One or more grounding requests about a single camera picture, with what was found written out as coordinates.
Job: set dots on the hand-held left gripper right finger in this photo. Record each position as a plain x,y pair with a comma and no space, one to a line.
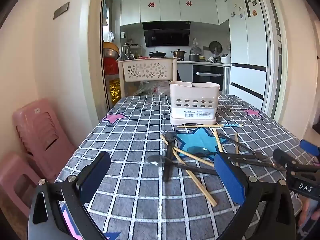
228,177

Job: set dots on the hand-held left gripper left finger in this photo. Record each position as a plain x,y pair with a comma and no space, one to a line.
96,180

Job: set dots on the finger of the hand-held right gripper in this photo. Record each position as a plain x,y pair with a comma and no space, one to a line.
283,158
310,147

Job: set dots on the plain bamboo chopstick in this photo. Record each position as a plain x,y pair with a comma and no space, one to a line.
190,155
205,191
236,145

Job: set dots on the black spoon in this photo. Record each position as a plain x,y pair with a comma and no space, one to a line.
168,160
197,151
157,160
237,145

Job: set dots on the beige plastic utensil holder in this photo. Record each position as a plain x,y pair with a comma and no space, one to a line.
193,102

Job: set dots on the person's right hand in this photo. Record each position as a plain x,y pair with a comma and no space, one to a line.
308,208

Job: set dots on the orange patterned bamboo chopstick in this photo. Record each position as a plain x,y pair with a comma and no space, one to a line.
217,140

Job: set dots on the grey checked star tablecloth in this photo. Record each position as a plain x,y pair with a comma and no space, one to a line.
130,140

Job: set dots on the blue dotted bamboo chopstick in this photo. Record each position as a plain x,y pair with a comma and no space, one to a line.
212,125

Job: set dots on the stack of pink plastic stools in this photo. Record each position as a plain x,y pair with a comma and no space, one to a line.
37,132

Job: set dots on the pink plastic stool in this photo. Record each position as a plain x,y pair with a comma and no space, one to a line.
15,180

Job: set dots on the gold foil package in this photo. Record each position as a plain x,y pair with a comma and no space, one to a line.
113,92

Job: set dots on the black built-in oven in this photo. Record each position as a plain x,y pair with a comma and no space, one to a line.
207,76

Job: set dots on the clear plastic bag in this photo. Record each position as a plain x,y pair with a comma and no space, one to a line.
152,87

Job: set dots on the red plastic container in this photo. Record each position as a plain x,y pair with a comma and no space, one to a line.
110,66

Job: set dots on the white rice cooker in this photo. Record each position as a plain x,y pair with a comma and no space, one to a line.
225,59

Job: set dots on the white refrigerator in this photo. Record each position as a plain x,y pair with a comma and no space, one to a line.
247,42

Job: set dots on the beige plastic storage cart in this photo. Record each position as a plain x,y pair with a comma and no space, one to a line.
147,68

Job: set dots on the black stock pot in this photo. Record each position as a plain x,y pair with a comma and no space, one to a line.
194,57

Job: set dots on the metal basin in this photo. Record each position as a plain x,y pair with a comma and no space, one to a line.
110,53

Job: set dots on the hanging pan lid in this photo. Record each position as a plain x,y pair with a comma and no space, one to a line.
215,47

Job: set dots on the dark cooking pot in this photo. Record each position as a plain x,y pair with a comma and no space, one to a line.
178,53

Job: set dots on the black wok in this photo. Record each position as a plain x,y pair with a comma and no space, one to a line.
157,54

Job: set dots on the black range hood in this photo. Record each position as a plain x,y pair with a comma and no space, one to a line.
166,33

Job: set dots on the red paper decoration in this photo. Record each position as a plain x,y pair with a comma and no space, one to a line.
151,4
188,3

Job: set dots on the white upper kitchen cabinets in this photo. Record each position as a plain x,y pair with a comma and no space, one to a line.
170,7

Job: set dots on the grey wall plate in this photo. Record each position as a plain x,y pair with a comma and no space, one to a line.
61,10

